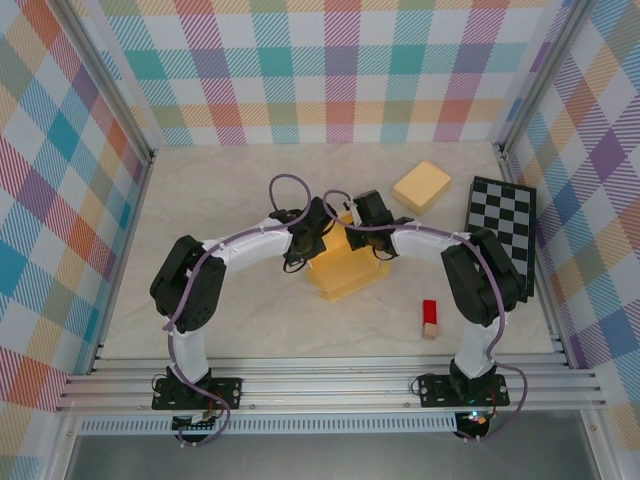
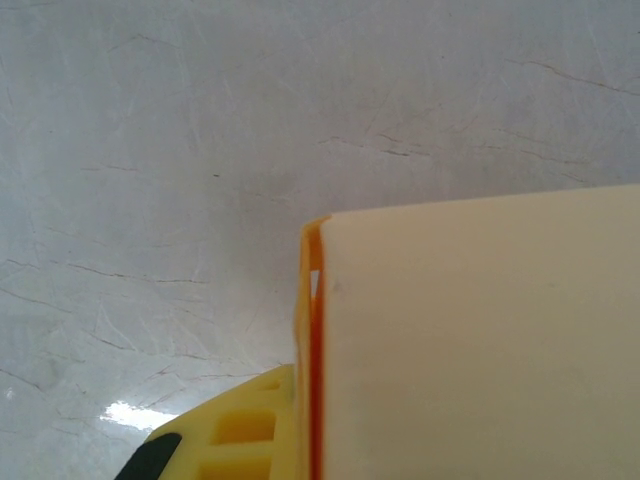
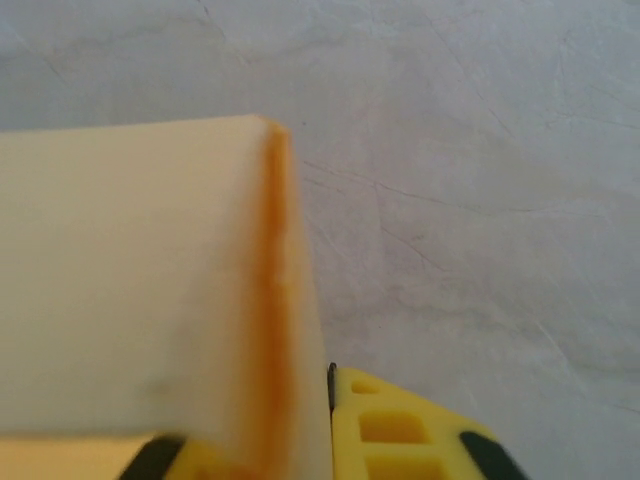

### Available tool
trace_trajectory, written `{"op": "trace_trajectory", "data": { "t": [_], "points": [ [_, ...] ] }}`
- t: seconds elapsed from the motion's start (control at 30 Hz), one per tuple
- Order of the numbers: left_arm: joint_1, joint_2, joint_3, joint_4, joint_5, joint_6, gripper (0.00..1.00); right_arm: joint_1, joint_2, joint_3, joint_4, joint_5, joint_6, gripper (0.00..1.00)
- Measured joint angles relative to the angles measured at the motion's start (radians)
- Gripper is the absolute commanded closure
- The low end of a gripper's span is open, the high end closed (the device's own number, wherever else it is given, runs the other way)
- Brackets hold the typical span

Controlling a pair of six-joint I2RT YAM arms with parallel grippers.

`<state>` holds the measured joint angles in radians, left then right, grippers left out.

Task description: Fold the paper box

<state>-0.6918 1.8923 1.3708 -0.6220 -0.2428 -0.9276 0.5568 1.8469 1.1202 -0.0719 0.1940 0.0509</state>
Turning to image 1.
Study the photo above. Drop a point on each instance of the yellow paper box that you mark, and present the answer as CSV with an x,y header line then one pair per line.
x,y
420,187
345,280

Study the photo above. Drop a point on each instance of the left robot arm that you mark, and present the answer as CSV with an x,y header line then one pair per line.
x,y
250,247

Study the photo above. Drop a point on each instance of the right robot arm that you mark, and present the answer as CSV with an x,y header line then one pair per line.
x,y
425,242

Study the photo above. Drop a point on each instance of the red block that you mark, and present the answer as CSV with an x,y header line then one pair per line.
x,y
430,312

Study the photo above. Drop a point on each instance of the black and grey checkerboard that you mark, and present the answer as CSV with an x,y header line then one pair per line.
x,y
500,210

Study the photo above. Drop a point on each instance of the small circuit board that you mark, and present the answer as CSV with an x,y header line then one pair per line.
x,y
197,422
475,419

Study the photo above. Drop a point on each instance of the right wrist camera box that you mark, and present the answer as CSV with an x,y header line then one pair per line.
x,y
356,214

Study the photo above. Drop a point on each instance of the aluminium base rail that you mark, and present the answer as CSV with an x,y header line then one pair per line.
x,y
325,387

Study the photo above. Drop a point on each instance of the aluminium side rail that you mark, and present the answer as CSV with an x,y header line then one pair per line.
x,y
122,260
537,260

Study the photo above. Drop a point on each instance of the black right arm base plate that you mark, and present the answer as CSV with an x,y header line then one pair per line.
x,y
432,390

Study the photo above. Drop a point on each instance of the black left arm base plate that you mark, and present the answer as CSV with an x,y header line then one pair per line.
x,y
227,392

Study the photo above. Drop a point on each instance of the aluminium corner post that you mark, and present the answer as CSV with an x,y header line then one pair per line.
x,y
105,85
542,80

